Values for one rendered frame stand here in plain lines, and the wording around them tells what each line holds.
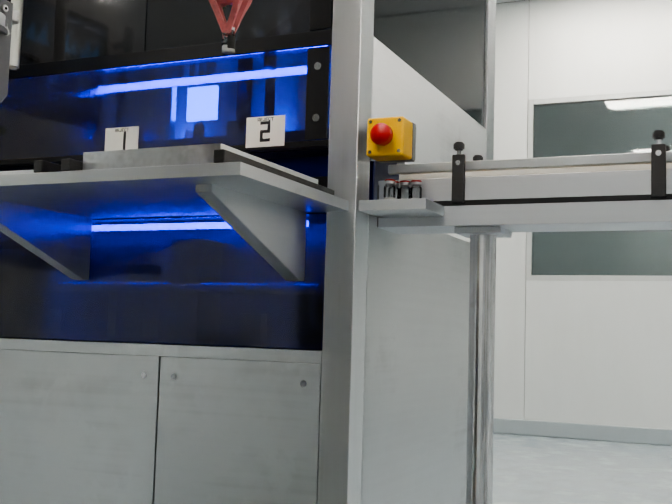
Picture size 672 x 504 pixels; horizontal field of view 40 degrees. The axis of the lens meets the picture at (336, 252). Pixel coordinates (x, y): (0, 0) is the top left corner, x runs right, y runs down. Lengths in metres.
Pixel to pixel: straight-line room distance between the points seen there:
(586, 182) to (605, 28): 4.87
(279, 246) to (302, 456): 0.39
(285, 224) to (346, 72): 0.32
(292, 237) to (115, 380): 0.51
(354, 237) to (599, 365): 4.62
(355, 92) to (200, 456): 0.76
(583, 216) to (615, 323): 4.52
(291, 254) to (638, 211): 0.61
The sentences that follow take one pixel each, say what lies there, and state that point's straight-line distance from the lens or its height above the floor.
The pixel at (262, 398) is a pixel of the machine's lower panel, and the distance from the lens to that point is 1.77.
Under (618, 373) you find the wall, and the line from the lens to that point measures 6.20.
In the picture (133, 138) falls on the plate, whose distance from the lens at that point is 1.98.
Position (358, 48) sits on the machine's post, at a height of 1.17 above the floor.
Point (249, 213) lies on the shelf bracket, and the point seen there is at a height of 0.83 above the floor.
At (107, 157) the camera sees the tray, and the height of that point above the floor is 0.90.
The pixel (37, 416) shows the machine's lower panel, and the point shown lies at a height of 0.44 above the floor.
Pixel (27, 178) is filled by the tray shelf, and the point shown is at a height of 0.87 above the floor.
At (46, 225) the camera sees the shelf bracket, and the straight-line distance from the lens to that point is 1.90.
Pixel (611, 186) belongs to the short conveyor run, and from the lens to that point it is 1.70.
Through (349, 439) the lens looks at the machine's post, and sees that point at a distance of 1.70.
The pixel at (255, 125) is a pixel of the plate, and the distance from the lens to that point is 1.83.
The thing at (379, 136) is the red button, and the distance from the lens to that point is 1.67.
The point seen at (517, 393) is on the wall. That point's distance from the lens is 6.32.
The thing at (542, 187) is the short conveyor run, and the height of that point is 0.91.
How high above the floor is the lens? 0.64
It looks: 5 degrees up
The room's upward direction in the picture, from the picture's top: 2 degrees clockwise
